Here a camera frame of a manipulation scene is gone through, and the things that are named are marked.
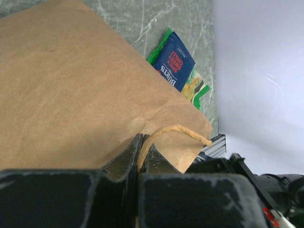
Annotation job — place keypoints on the aluminium mounting rail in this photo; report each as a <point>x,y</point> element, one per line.
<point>218,147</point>

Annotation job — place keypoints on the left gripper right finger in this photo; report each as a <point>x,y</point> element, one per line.
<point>170,199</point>

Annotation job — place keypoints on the green cassava chips bag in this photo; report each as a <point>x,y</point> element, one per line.
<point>195,86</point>

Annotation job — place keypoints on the brown paper bag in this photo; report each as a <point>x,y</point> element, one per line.
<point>73,94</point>

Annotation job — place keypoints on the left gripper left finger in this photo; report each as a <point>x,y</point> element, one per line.
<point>72,198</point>

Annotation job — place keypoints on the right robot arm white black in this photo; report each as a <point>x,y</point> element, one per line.
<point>282,193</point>

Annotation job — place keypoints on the blue white snack bag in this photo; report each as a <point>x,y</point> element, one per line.
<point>174,62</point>

